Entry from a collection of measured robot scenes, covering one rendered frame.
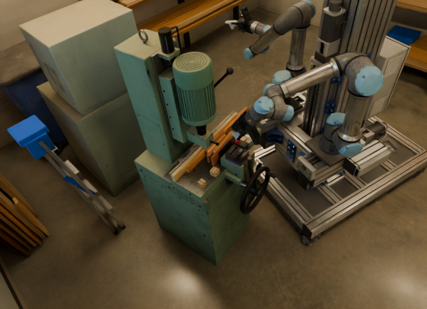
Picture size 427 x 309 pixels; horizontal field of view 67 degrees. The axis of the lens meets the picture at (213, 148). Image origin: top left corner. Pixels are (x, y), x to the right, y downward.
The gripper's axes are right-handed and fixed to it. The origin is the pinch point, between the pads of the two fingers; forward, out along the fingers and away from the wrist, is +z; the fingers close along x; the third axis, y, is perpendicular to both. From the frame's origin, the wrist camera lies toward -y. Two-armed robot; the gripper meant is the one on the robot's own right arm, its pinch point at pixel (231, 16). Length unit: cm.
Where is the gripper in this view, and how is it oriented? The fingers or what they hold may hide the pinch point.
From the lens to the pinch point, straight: 248.3
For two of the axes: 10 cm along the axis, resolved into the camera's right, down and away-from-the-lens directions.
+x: 7.0, -6.3, 3.3
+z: -6.9, -4.8, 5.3
